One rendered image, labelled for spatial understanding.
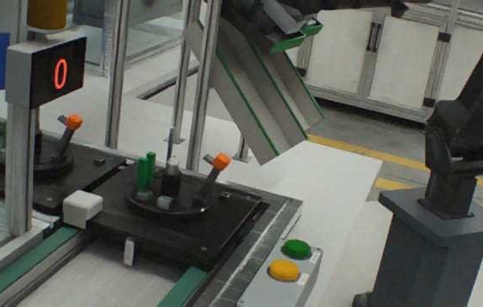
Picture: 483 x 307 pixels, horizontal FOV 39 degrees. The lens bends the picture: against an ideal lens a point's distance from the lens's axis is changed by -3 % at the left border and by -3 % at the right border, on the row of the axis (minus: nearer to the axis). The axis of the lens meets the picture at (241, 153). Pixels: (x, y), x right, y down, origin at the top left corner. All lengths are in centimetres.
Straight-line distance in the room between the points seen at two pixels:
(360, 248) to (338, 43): 377
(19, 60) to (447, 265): 63
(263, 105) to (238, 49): 12
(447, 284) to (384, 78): 402
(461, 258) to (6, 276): 62
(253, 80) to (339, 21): 365
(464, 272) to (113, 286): 50
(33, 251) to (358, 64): 418
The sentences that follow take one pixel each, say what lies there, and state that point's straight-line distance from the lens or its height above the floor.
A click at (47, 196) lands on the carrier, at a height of 97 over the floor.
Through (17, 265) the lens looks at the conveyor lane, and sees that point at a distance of 97.
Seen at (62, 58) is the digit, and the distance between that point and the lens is 90.
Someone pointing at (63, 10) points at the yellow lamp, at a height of 128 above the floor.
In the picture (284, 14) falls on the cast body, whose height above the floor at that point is 126.
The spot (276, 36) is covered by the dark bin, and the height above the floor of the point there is 120.
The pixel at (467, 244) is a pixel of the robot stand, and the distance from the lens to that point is 103.
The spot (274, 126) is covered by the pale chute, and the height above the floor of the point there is 103.
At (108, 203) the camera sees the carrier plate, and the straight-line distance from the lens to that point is 109.
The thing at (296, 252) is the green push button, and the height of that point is 97.
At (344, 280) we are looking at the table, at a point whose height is 86.
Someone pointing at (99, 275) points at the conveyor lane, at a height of 92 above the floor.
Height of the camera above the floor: 146
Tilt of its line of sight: 21 degrees down
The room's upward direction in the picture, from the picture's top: 9 degrees clockwise
